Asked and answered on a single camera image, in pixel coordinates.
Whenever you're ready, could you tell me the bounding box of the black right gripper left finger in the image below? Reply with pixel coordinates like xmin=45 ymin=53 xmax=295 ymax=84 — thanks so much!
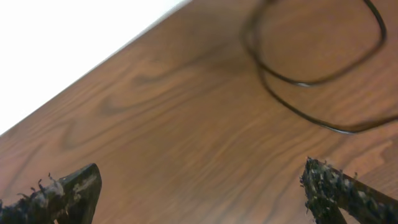
xmin=1 ymin=163 xmax=102 ymax=224

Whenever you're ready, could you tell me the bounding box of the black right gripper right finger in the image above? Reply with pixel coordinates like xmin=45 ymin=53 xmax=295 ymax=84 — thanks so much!
xmin=300 ymin=157 xmax=397 ymax=224

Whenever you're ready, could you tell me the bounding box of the black USB cable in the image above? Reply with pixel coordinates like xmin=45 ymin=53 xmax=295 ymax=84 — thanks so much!
xmin=241 ymin=0 xmax=398 ymax=134

